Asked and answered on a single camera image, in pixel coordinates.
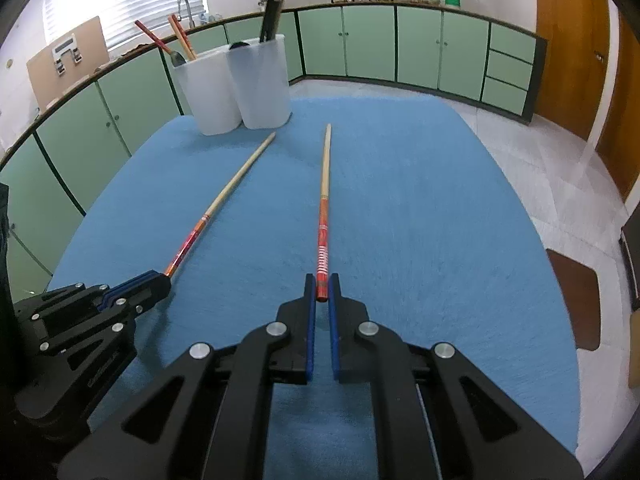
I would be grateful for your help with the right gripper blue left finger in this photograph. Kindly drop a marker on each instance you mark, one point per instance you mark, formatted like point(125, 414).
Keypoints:
point(294, 360)

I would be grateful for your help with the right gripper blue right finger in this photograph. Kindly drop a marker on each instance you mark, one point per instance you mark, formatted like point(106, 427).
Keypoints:
point(351, 353)

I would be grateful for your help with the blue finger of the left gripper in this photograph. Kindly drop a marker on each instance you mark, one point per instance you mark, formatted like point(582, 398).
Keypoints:
point(143, 301)
point(126, 290)

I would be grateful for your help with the wooden chopstick red end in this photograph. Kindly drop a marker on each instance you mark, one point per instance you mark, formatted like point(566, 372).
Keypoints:
point(152, 36)
point(322, 274)
point(182, 38)
point(214, 206)

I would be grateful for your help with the black chopstick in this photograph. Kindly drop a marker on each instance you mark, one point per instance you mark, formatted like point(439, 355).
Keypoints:
point(269, 5)
point(277, 5)

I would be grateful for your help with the green lower kitchen cabinets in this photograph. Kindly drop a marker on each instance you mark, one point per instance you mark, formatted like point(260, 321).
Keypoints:
point(66, 158)

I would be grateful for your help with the blue table mat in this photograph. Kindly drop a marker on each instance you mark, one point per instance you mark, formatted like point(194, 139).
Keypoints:
point(372, 302)

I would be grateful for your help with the white two-compartment utensil holder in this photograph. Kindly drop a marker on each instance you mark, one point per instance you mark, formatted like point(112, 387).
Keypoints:
point(246, 87)

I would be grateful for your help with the brown cardboard box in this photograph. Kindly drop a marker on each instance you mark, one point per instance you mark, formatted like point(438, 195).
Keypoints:
point(69, 59)

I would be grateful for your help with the brown wooden chair seat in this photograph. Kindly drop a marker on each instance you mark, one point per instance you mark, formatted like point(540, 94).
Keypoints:
point(581, 294)

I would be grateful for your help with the metal spoon right compartment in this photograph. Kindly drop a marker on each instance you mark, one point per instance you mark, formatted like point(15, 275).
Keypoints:
point(239, 44)

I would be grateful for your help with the chrome sink faucet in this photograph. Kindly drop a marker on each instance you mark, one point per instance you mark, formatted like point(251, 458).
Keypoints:
point(184, 13)

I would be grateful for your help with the brown wooden door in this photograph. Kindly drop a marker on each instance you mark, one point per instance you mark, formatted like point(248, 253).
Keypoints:
point(578, 38)
point(618, 146)

